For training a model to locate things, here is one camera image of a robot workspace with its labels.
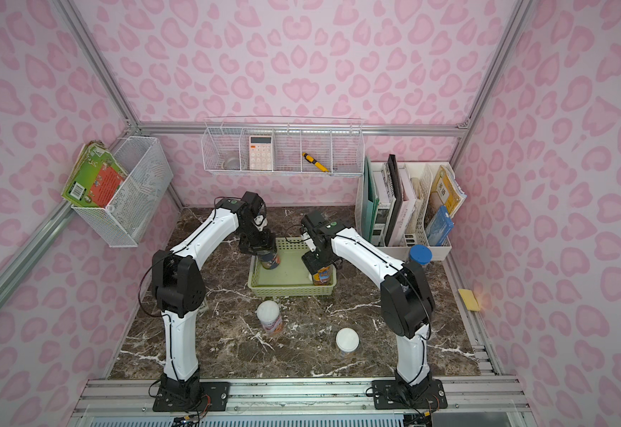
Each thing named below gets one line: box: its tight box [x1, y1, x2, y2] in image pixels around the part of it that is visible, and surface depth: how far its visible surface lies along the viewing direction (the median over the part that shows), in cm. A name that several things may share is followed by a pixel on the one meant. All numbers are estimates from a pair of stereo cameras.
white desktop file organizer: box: [354, 161, 452, 262], surface depth 96 cm
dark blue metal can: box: [260, 252, 282, 270], surface depth 97 cm
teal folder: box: [362, 156, 380, 242], surface depth 85 cm
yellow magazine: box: [432, 164, 468, 218], surface depth 95 cm
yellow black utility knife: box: [301, 152, 331, 173], surface depth 100 cm
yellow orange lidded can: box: [312, 265, 331, 286], surface depth 92 cm
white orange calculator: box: [249, 135, 274, 171], surface depth 97 cm
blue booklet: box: [426, 205, 455, 247], surface depth 97 cm
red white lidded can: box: [256, 299, 283, 336], surface depth 79 cm
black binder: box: [384, 153, 404, 247], surface depth 91 cm
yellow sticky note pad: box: [457, 288, 481, 313], surface depth 96 cm
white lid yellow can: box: [335, 327, 361, 353], surface depth 78 cm
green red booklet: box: [61, 139, 129, 209], surface depth 73 cm
